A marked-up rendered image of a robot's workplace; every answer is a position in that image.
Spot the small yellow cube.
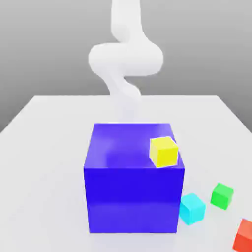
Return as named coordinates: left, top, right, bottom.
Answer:
left=149, top=136, right=179, bottom=169

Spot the small cyan cube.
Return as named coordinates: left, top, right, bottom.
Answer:
left=179, top=192, right=206, bottom=226

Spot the small green cube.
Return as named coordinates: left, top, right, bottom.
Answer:
left=210, top=183, right=234, bottom=211

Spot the small red cube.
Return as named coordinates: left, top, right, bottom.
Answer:
left=232, top=218, right=252, bottom=252

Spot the large blue box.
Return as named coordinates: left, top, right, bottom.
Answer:
left=83, top=123, right=186, bottom=234

